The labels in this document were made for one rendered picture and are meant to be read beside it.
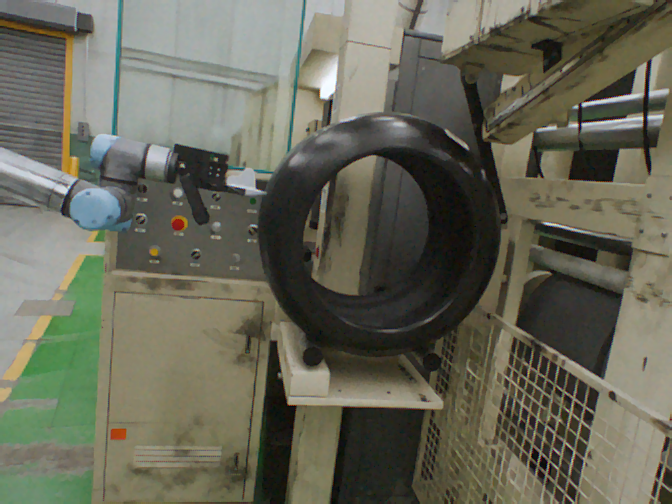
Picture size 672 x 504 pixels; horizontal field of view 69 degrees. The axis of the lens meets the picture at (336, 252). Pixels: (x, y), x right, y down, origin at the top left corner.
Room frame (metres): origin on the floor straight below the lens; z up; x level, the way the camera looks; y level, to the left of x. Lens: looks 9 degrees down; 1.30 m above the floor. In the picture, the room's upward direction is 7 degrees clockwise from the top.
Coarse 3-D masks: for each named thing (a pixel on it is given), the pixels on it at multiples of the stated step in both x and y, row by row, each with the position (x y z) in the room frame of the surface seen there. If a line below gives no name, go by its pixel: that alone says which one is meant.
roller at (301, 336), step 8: (296, 328) 1.18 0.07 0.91; (296, 336) 1.16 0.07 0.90; (304, 336) 1.10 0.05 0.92; (304, 344) 1.06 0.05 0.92; (312, 344) 1.05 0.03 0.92; (304, 352) 1.03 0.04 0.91; (312, 352) 1.03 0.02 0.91; (320, 352) 1.03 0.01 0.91; (304, 360) 1.03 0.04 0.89; (312, 360) 1.03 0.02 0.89; (320, 360) 1.03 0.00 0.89
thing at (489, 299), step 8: (504, 232) 1.44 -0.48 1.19; (504, 240) 1.44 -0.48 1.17; (504, 248) 1.44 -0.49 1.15; (504, 256) 1.44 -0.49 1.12; (496, 264) 1.44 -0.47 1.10; (504, 264) 1.44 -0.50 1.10; (496, 272) 1.44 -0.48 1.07; (496, 280) 1.44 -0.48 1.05; (488, 288) 1.43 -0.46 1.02; (496, 288) 1.44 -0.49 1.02; (488, 296) 1.43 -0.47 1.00; (496, 296) 1.44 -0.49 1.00; (480, 304) 1.43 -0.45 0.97; (488, 304) 1.44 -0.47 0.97; (496, 304) 1.44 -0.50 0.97; (472, 312) 1.43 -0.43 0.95; (472, 320) 1.43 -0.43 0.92; (488, 320) 1.44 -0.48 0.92
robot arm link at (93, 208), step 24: (0, 168) 0.85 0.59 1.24; (24, 168) 0.86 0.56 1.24; (48, 168) 0.89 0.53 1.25; (24, 192) 0.86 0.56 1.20; (48, 192) 0.86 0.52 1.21; (72, 192) 0.88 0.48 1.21; (96, 192) 0.87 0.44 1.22; (72, 216) 0.86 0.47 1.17; (96, 216) 0.87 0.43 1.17; (120, 216) 0.94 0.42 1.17
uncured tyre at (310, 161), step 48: (336, 144) 1.02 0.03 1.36; (384, 144) 1.04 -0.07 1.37; (432, 144) 1.06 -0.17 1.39; (288, 192) 1.01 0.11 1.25; (432, 192) 1.34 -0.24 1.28; (480, 192) 1.08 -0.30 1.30; (288, 240) 1.00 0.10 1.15; (432, 240) 1.35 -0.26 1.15; (480, 240) 1.08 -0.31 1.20; (288, 288) 1.01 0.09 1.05; (432, 288) 1.32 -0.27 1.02; (480, 288) 1.10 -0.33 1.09; (336, 336) 1.03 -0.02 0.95; (384, 336) 1.05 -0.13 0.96; (432, 336) 1.08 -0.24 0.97
